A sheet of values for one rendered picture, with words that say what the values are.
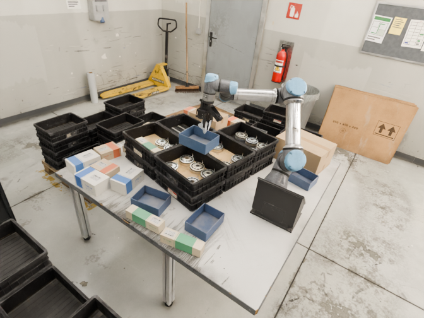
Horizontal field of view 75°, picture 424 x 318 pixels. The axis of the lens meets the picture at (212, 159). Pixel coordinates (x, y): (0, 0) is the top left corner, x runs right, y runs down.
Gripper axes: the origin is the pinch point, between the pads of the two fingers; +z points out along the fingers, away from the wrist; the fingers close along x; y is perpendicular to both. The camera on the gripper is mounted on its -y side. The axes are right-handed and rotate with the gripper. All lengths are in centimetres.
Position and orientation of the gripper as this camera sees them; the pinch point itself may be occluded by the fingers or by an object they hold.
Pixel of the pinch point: (206, 132)
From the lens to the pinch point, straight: 175.8
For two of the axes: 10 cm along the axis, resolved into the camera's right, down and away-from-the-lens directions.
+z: -1.5, 8.7, 4.6
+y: -8.1, -3.8, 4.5
